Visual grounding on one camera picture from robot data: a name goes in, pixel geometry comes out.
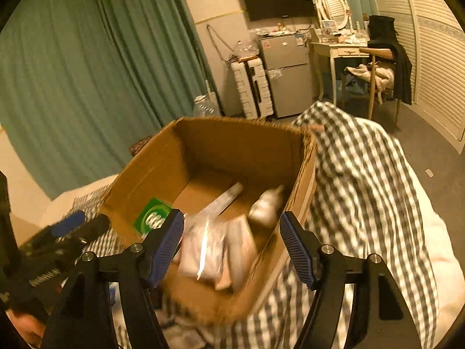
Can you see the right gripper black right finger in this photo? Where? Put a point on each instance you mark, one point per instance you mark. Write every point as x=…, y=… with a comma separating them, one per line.
x=380, y=317

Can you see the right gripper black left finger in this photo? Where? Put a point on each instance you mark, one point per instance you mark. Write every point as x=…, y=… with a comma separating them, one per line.
x=82, y=317

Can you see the green white medicine box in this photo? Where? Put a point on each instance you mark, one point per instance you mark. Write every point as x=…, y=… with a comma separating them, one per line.
x=151, y=217

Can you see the clear floss pick jar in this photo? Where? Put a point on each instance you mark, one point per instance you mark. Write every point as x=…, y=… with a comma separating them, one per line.
x=264, y=211

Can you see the person's left hand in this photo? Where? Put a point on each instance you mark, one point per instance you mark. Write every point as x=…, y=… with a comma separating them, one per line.
x=29, y=327

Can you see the grey checkered bed cloth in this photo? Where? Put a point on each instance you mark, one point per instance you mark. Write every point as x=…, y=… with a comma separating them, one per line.
x=363, y=201

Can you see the dark blue packaged item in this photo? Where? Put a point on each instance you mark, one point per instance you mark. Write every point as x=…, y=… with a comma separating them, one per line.
x=203, y=243

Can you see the patterned brown bag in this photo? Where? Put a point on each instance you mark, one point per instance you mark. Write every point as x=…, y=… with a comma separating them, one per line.
x=139, y=145

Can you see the brown cardboard box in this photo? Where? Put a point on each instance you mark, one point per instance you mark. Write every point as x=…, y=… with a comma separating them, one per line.
x=188, y=165

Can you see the large water bottle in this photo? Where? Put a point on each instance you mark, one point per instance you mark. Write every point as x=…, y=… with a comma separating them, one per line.
x=203, y=107

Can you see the wooden chair with clothes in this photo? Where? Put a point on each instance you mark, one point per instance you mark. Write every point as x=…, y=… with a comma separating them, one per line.
x=389, y=69

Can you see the white suitcase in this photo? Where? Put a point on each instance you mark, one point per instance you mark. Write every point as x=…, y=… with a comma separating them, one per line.
x=253, y=88

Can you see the silver mini fridge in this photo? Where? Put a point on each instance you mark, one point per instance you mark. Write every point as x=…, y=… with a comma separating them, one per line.
x=289, y=73

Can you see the white dressing table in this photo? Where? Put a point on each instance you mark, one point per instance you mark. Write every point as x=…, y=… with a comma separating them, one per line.
x=329, y=61

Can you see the white louvered wardrobe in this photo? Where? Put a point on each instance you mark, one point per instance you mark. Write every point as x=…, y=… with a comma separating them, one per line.
x=434, y=42

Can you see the oval white mirror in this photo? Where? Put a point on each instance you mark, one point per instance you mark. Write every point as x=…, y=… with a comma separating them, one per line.
x=334, y=10

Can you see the black wall television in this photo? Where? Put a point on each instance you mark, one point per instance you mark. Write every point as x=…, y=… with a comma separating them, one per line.
x=267, y=9

